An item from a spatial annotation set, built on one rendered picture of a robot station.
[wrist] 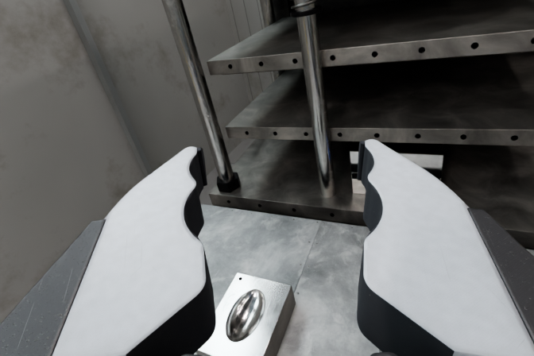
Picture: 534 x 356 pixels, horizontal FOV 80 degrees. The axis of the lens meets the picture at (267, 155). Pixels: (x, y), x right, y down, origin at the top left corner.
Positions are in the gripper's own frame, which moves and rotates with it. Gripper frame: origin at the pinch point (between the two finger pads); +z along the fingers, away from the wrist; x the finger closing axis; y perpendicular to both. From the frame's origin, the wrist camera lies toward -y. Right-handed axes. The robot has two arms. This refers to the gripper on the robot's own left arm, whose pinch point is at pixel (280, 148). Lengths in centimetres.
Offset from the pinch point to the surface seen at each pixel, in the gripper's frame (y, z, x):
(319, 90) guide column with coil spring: 26, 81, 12
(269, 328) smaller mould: 60, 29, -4
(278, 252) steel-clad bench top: 66, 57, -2
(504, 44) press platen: 12, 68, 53
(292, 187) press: 67, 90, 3
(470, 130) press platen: 35, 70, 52
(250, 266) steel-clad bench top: 68, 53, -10
